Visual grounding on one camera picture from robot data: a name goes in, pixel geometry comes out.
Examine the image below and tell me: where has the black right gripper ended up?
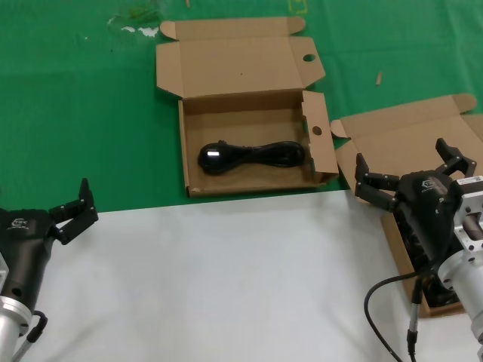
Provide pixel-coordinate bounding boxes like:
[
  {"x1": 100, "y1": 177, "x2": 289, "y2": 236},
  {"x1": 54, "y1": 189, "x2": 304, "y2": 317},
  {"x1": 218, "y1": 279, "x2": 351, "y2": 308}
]
[{"x1": 354, "y1": 138, "x2": 478, "y2": 265}]

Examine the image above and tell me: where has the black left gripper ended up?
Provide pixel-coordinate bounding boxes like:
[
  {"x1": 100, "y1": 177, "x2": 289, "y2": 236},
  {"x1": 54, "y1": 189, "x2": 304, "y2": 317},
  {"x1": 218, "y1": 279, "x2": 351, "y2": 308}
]
[{"x1": 0, "y1": 177, "x2": 100, "y2": 307}]

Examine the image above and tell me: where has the black power cord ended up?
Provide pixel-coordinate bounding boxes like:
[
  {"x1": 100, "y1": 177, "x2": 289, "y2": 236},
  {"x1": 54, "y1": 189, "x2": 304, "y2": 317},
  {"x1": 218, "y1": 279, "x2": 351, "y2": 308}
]
[{"x1": 198, "y1": 140, "x2": 306, "y2": 175}]

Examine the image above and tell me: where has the open cardboard box holding black parts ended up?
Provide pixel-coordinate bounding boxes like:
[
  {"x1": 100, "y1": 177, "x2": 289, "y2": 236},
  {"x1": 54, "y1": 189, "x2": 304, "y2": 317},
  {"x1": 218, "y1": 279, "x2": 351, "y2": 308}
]
[{"x1": 330, "y1": 94, "x2": 483, "y2": 318}]

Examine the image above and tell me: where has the open cardboard box with round holes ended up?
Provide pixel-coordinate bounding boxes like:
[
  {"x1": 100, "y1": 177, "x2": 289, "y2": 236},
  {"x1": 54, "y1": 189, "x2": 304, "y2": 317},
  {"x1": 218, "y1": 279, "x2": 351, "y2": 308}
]
[{"x1": 155, "y1": 16, "x2": 340, "y2": 198}]

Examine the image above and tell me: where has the green table cloth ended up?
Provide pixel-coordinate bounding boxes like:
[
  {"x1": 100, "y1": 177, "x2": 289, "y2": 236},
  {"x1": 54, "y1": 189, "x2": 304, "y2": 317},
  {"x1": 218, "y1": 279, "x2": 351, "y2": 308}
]
[{"x1": 0, "y1": 0, "x2": 483, "y2": 214}]

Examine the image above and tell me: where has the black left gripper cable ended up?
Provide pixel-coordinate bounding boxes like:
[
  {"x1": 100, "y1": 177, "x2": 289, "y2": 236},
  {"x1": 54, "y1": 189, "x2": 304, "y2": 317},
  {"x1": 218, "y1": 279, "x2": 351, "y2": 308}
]
[{"x1": 14, "y1": 308, "x2": 49, "y2": 362}]

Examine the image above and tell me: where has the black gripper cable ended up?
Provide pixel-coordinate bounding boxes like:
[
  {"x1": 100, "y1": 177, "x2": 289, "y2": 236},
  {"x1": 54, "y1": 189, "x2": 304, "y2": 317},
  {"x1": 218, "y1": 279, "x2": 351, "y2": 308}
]
[
  {"x1": 364, "y1": 263, "x2": 435, "y2": 362},
  {"x1": 14, "y1": 308, "x2": 49, "y2": 362}
]

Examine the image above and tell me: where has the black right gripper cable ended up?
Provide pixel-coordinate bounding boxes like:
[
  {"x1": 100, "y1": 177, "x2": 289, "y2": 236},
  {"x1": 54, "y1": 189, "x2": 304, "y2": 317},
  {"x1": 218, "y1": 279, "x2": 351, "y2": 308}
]
[{"x1": 364, "y1": 263, "x2": 435, "y2": 362}]

